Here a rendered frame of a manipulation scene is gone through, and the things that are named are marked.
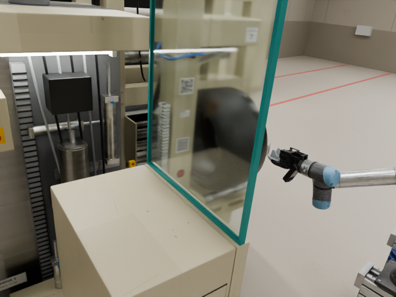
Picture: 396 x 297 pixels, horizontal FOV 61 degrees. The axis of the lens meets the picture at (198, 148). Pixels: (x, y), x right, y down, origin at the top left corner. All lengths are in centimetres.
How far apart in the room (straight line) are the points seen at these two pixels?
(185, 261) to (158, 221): 18
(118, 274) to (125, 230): 16
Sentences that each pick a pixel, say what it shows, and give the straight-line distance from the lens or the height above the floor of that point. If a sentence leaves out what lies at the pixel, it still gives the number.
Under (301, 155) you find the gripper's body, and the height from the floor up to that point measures 130.
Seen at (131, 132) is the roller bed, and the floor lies 113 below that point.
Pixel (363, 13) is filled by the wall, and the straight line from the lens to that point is 1383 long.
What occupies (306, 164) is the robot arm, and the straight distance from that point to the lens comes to 149.
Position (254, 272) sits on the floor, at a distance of 276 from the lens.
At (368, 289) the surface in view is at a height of 61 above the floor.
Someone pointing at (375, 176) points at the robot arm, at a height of 125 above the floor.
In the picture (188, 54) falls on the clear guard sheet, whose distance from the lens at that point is 100.
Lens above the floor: 189
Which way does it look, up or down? 25 degrees down
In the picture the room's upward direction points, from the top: 5 degrees clockwise
